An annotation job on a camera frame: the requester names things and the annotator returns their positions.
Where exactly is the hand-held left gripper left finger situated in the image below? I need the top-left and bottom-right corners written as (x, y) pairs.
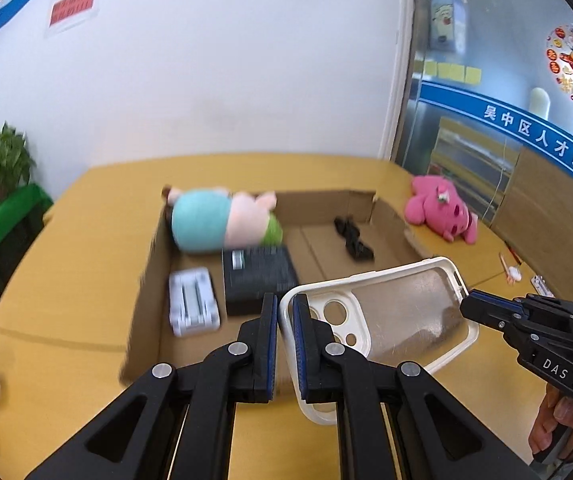
top-left (25, 292), bottom-right (280, 480)

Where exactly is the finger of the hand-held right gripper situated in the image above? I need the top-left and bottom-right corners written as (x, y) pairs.
top-left (459, 299), bottom-right (534, 347)
top-left (467, 289), bottom-right (573, 322)

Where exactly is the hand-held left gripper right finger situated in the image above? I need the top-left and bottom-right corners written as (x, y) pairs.
top-left (291, 292), bottom-right (539, 480)

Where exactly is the black product box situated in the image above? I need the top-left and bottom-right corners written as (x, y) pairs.
top-left (221, 245), bottom-right (300, 317)

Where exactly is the clear white phone case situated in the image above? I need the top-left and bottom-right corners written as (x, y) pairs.
top-left (279, 256), bottom-right (481, 426)

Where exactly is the white folding phone stand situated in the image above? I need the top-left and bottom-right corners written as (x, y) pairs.
top-left (169, 268), bottom-right (222, 337)

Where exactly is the shallow cardboard box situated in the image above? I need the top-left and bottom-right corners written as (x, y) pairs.
top-left (119, 187), bottom-right (437, 398)

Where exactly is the small black clip object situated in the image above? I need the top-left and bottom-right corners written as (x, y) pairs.
top-left (333, 215), bottom-right (374, 262)

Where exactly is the wooden desktop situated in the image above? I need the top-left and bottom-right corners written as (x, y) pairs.
top-left (0, 152), bottom-right (573, 480)

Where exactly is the person's right hand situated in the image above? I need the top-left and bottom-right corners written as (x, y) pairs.
top-left (527, 389), bottom-right (573, 457)

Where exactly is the pink bear plush toy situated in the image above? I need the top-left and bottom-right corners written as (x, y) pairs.
top-left (405, 175), bottom-right (479, 244)

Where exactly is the teal pink pig plush toy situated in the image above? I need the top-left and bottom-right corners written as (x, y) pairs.
top-left (161, 186), bottom-right (284, 253)

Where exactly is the blue window banner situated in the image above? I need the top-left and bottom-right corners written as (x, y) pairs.
top-left (416, 81), bottom-right (573, 191)

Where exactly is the row of yellow sticky notes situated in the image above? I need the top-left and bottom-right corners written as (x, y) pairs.
top-left (413, 59), bottom-right (483, 84)

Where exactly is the cartoon window poster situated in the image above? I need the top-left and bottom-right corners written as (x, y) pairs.
top-left (429, 0), bottom-right (468, 52)

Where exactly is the green table cloth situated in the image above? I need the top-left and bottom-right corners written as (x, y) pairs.
top-left (0, 183), bottom-right (54, 291)

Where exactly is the large potted green plant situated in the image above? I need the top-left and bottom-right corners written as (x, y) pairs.
top-left (0, 119), bottom-right (36, 218)

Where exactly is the white hanging cable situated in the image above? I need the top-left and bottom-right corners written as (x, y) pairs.
top-left (486, 140), bottom-right (509, 221)

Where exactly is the yellow frame shelf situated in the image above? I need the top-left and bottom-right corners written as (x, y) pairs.
top-left (429, 116), bottom-right (523, 211)

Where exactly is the red wall sign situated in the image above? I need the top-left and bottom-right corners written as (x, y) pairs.
top-left (46, 0), bottom-right (100, 36)

